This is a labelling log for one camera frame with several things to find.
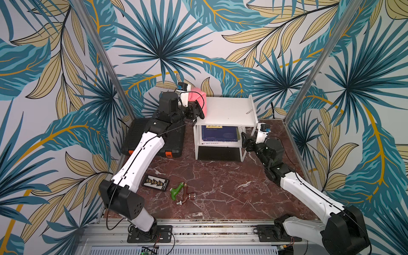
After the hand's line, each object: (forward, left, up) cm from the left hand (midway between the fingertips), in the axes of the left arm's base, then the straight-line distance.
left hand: (196, 104), depth 72 cm
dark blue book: (0, -10, -20) cm, 22 cm away
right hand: (-5, -26, -13) cm, 29 cm away
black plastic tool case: (+7, +15, -32) cm, 36 cm away
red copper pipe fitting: (-29, +2, -36) cm, 47 cm away
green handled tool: (-27, +12, -39) cm, 49 cm away
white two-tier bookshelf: (-4, -14, -5) cm, 15 cm away
